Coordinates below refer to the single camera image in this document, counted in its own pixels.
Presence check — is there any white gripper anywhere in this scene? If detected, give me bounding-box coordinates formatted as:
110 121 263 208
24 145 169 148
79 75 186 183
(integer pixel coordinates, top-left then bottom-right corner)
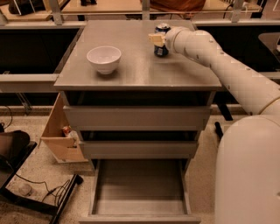
148 26 190 54

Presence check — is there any blue pepsi can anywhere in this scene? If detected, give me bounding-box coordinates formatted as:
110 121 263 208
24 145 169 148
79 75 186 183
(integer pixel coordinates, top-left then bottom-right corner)
154 23 171 57

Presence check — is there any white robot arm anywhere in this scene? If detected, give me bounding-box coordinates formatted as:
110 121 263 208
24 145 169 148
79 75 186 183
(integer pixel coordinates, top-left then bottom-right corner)
149 26 280 224

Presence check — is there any grey drawer cabinet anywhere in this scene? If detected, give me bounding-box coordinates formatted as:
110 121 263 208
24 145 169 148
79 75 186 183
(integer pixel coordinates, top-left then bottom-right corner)
53 19 222 173

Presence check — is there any grey top drawer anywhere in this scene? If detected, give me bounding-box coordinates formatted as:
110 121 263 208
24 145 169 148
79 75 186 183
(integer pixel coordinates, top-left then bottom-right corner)
64 106 210 131

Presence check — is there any grey middle drawer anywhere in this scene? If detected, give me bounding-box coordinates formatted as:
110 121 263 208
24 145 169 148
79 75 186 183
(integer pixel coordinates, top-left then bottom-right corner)
80 141 198 159

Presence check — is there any grey open bottom drawer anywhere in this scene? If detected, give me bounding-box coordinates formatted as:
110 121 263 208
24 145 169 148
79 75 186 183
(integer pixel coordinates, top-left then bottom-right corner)
79 159 201 224

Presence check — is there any white ceramic bowl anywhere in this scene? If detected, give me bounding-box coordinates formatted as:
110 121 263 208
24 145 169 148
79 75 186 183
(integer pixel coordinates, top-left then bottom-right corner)
87 45 122 74

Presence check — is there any black table leg foot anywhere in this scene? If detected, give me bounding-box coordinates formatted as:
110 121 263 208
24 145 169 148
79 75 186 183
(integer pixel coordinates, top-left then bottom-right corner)
214 122 223 140

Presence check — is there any red snack packet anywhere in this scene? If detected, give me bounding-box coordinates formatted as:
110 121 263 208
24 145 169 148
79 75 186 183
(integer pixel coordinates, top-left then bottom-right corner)
62 126 72 137

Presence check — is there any wooden background table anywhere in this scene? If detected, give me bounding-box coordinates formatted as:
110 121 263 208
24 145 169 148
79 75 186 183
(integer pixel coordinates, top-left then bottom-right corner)
0 0 263 22

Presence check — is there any grey metal railing frame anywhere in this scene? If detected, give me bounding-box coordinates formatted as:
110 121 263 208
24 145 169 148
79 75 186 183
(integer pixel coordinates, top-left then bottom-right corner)
0 0 280 92

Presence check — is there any black cable on floor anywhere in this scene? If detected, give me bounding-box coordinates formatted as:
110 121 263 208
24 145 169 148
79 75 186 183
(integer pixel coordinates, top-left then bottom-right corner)
14 173 72 207

